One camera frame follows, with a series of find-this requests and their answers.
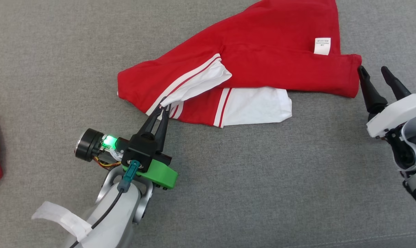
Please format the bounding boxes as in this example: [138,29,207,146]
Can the red and white jersey shorts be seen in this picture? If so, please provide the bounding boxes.
[117,0,363,128]

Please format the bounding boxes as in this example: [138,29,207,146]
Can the white tape wrap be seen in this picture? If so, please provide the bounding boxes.
[32,201,92,241]

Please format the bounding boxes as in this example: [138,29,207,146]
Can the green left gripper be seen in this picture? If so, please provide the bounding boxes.
[75,105,178,190]

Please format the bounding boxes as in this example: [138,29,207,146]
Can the grey fabric sofa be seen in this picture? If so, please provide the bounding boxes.
[0,0,416,248]

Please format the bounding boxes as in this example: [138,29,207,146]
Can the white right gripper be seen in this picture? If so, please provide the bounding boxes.
[357,65,416,139]

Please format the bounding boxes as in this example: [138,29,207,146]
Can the teal left camera connector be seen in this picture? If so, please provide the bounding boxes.
[117,159,142,193]

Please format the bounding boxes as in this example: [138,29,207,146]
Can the black left camera cable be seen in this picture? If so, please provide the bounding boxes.
[70,188,126,248]

